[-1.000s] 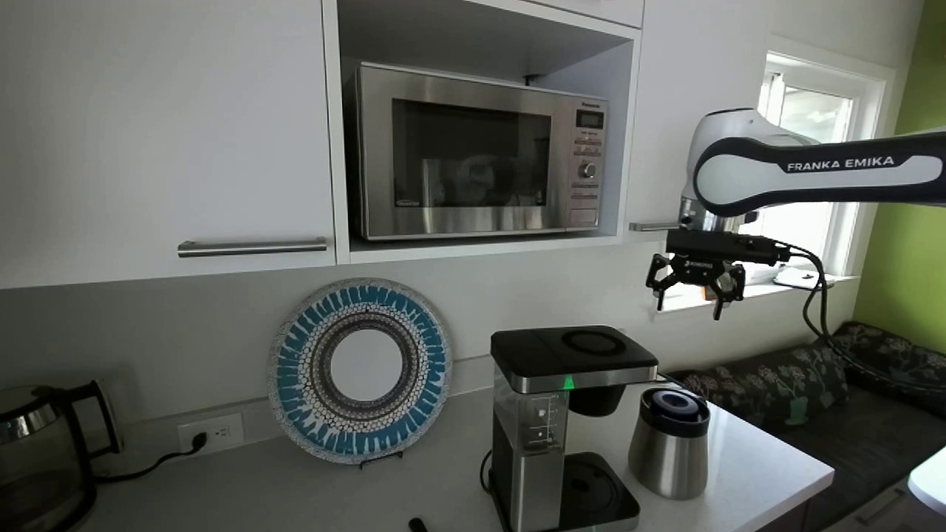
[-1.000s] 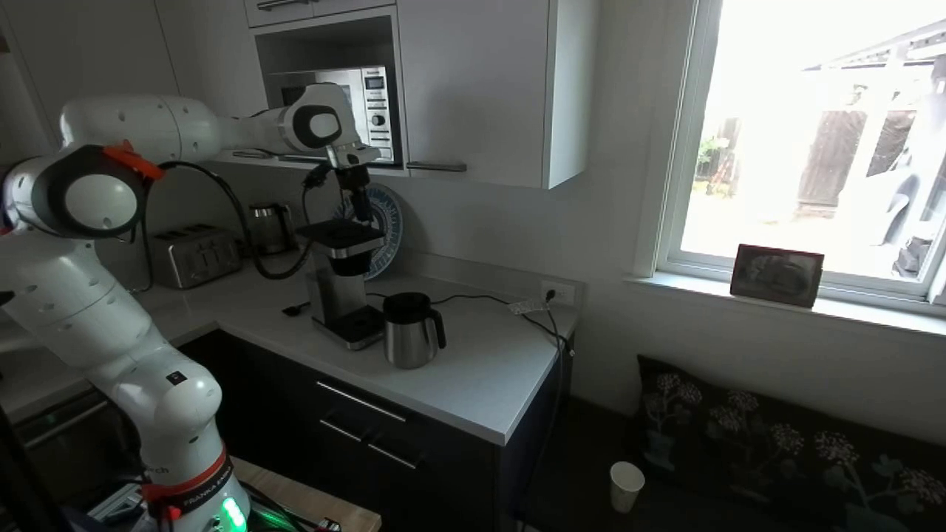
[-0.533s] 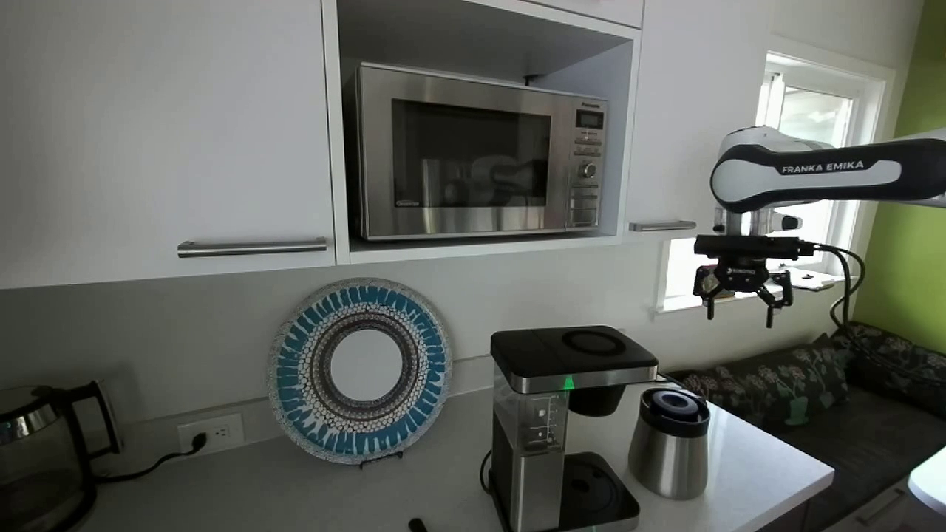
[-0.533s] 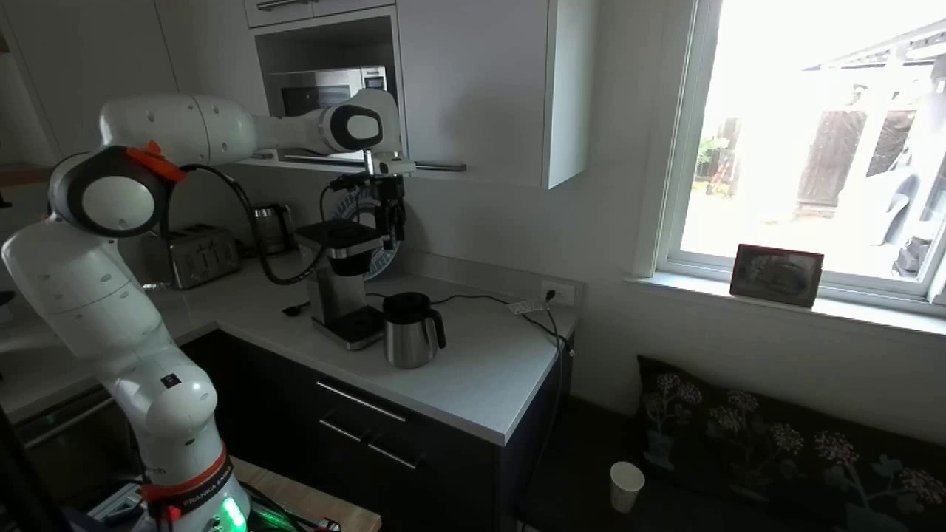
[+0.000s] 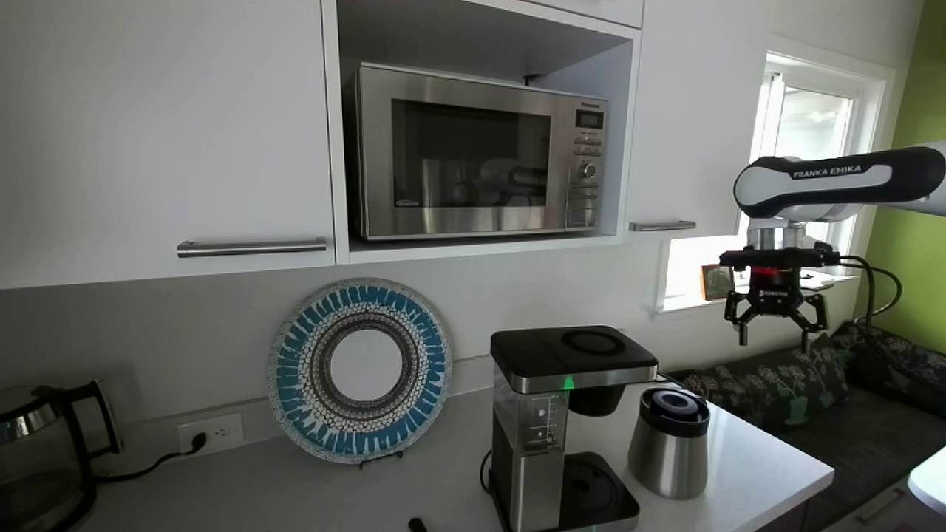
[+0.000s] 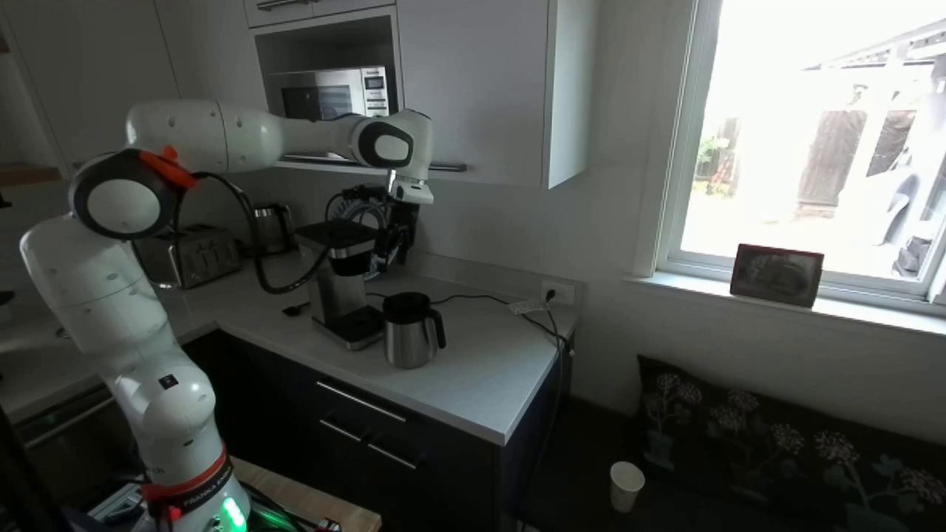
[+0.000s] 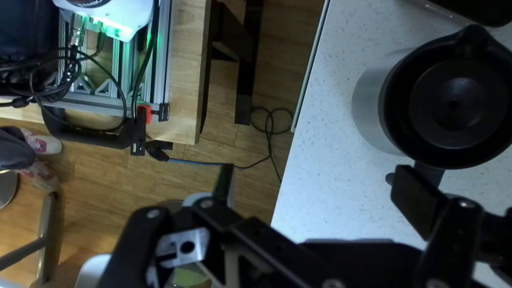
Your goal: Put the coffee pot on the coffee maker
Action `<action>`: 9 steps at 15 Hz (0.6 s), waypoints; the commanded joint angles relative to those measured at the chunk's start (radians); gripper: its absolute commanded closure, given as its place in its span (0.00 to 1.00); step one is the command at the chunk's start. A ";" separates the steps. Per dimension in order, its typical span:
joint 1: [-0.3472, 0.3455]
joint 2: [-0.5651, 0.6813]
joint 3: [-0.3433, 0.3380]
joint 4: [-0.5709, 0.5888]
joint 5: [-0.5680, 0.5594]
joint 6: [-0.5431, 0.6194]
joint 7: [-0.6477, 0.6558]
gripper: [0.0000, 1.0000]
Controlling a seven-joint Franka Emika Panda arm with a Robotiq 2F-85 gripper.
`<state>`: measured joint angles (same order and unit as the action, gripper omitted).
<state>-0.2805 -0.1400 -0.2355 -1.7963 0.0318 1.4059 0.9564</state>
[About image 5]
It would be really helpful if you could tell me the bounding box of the stainless steel coffee pot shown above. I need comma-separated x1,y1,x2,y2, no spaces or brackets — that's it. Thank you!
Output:
625,385,713,501

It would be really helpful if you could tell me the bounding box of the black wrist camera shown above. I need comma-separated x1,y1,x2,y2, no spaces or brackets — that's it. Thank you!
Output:
716,241,841,271

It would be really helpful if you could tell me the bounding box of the stainless steel microwave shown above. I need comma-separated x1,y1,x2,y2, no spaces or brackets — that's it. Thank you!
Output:
352,60,612,244

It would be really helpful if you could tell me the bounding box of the silver cabinet door handle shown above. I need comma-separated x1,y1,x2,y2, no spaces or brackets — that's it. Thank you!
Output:
173,232,331,261
625,216,699,235

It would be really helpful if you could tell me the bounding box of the white wall cabinet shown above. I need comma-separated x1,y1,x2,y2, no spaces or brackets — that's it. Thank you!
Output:
0,0,764,292

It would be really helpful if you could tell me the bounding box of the black steel coffee maker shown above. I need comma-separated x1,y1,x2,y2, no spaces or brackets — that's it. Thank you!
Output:
483,323,661,532

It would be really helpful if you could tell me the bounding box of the black kettle power cable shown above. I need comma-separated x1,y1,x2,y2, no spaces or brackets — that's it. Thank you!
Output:
90,428,213,485

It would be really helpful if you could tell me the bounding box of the white wall outlet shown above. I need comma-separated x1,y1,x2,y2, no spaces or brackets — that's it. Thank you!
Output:
173,411,245,454

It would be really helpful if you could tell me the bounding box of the black coffee maker cable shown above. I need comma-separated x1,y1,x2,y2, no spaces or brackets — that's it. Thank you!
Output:
475,447,497,497

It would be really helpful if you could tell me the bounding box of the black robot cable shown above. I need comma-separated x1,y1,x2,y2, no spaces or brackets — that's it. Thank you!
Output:
834,250,905,324

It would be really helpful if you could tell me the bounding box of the small dark picture frame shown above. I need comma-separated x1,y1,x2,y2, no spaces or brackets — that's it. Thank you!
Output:
699,264,739,300

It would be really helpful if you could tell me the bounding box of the dark floral sofa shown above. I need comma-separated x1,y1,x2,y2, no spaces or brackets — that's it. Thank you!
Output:
673,320,946,532

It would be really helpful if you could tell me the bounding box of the blue patterned decorative plate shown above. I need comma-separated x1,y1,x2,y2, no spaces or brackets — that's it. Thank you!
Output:
266,278,455,466

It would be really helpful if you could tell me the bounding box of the white framed window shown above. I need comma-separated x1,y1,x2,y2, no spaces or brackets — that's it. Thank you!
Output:
748,49,896,305

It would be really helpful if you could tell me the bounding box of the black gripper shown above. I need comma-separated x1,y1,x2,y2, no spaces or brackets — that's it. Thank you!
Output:
721,264,834,354

